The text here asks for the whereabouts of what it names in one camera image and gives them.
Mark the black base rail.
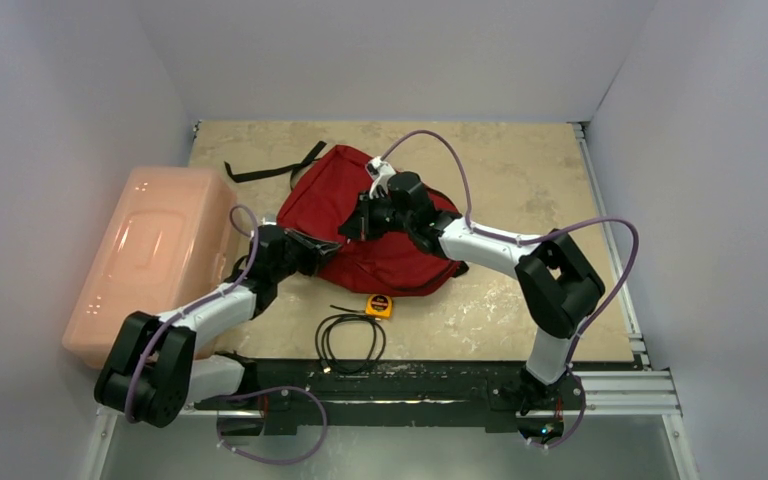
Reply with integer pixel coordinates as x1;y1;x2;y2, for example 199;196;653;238
193;357;644;439

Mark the black coiled cable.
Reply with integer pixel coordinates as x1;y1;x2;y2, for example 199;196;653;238
313;304;387;374

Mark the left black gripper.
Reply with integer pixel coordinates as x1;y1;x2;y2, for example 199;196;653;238
271;228;340;283

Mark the yellow tape measure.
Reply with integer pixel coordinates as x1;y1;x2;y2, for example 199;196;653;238
364;294;394;319

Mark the pink translucent storage box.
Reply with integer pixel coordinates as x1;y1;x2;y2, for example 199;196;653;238
62;166;239;369

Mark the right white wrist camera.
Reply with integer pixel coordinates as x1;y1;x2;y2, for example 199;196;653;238
365;156;397;199

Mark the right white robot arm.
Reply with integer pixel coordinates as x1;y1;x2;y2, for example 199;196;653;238
338;172;606;407

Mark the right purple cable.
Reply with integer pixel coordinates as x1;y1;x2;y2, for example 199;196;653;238
380;129;641;372

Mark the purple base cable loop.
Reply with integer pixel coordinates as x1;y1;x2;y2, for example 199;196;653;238
216;386;330;466

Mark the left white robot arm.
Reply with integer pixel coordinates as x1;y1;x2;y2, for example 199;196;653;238
94;224;340;428

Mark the red student backpack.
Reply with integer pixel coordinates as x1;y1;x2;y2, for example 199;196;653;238
224;141;469;297

